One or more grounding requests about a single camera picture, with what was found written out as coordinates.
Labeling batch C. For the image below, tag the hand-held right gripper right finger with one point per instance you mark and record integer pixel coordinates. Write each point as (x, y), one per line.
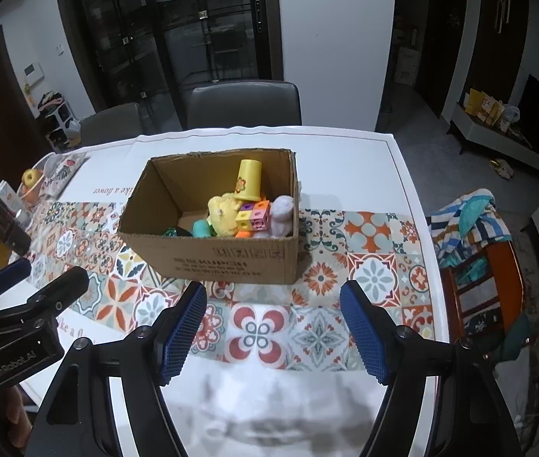
(364, 333)

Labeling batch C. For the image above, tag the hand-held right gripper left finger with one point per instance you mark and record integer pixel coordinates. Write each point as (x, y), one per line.
(181, 333)

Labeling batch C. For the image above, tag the brown cardboard box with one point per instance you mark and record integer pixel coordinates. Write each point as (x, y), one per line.
(231, 259)

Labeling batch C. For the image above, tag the orange toy block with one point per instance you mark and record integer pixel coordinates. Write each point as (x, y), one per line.
(243, 234)

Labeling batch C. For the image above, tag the yellow and teal plush toy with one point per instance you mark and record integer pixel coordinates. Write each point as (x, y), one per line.
(222, 214)

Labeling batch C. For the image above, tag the yellow toy block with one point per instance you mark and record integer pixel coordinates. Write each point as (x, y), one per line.
(243, 220)

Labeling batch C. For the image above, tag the pink toy block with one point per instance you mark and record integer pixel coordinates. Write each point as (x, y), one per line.
(261, 209)

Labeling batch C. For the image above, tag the green frog yellow cup toy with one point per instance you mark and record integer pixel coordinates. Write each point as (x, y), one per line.
(249, 176)

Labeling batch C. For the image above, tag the person's left hand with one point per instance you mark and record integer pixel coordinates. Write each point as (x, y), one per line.
(15, 414)

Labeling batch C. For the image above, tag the patterned tablecloth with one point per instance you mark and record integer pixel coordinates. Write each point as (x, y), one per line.
(374, 276)

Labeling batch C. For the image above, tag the orange fruit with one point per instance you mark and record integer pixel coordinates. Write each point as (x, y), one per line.
(29, 195)

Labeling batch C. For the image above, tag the small white carton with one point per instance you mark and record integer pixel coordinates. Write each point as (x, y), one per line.
(7, 193)

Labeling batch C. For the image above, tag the glass fruit bowl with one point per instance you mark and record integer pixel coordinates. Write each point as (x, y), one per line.
(43, 190)

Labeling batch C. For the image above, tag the yellow apple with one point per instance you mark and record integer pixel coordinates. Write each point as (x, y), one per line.
(31, 177)

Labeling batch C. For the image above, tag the dark green toy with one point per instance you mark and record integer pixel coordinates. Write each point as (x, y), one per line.
(172, 232)

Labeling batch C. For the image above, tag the white printed packet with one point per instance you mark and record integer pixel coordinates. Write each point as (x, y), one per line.
(65, 169)

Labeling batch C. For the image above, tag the white and pink plush toy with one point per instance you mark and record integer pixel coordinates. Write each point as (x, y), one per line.
(281, 214)

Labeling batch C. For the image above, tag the dark green cloth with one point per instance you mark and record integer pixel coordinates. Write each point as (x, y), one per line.
(514, 338)

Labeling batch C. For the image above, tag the wooden chair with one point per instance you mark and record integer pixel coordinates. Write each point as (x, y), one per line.
(502, 266)

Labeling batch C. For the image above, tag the white storage shelf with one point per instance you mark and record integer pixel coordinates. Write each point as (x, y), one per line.
(58, 119)

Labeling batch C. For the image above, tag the grey dining chair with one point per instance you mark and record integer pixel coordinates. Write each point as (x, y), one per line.
(107, 123)
(243, 104)

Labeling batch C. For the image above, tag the pale slippers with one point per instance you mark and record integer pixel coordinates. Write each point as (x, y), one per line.
(502, 169)

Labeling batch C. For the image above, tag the white low cabinet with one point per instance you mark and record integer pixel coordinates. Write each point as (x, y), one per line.
(488, 135)

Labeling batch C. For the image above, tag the yellow paper box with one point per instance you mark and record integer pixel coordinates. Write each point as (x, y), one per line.
(473, 101)
(492, 108)

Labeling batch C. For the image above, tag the white floor carton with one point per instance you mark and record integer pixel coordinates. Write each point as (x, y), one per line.
(406, 66)

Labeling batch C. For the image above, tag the black framed glass door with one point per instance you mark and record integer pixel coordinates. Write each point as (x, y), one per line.
(179, 33)

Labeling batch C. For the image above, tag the dark wooden door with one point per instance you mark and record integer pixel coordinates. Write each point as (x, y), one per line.
(488, 47)

